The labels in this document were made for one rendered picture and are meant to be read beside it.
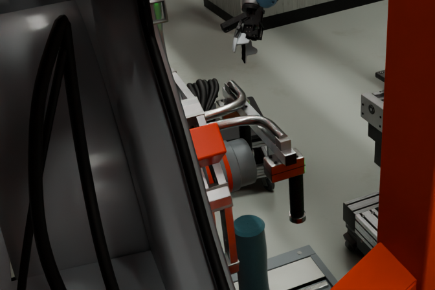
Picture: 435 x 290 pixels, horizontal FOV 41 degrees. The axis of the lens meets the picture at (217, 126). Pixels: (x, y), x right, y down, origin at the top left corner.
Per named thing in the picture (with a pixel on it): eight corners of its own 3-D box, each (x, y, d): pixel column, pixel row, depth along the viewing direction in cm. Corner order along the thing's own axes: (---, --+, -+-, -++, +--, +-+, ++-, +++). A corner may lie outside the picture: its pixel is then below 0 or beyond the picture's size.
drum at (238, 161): (171, 189, 163) (164, 146, 156) (241, 168, 168) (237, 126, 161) (186, 217, 151) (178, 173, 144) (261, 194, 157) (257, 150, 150)
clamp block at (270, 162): (263, 173, 144) (262, 155, 141) (296, 163, 146) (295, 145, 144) (272, 184, 140) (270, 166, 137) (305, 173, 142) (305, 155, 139)
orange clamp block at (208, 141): (178, 142, 129) (182, 130, 120) (211, 133, 131) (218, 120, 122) (188, 171, 127) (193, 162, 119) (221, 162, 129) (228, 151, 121)
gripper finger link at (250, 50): (256, 64, 223) (256, 41, 219) (241, 63, 225) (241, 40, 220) (258, 61, 225) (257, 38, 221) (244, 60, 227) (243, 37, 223)
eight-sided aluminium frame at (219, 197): (163, 206, 190) (134, 52, 163) (182, 200, 191) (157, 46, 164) (221, 327, 145) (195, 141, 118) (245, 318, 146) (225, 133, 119)
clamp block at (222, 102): (216, 115, 172) (214, 99, 170) (245, 107, 174) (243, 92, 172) (222, 122, 168) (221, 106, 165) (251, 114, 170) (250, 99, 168)
